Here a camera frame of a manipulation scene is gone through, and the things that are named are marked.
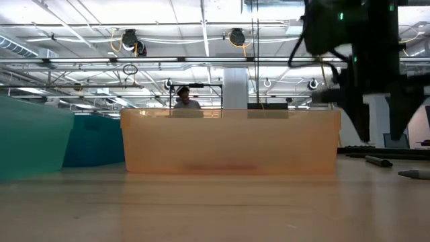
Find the orange plastic bin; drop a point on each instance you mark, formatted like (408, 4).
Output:
(228, 141)

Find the white pillar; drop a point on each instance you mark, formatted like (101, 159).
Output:
(235, 90)

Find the black frame station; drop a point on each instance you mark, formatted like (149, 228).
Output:
(195, 85)

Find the blue plastic bin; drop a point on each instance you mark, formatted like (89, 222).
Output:
(94, 144)

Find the grey crayon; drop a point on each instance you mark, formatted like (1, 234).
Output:
(416, 174)

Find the teal plastic bin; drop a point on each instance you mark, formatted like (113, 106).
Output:
(30, 141)

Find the person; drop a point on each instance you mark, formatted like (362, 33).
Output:
(185, 101)

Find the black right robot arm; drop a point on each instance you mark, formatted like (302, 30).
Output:
(369, 23)

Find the grey office chair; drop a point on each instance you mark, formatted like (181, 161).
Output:
(386, 142)

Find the silver ventilation duct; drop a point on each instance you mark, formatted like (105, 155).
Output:
(416, 50)
(16, 47)

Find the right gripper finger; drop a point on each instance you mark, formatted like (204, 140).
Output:
(359, 117)
(403, 111)

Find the grey-brown pencil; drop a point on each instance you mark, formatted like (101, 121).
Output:
(379, 161)

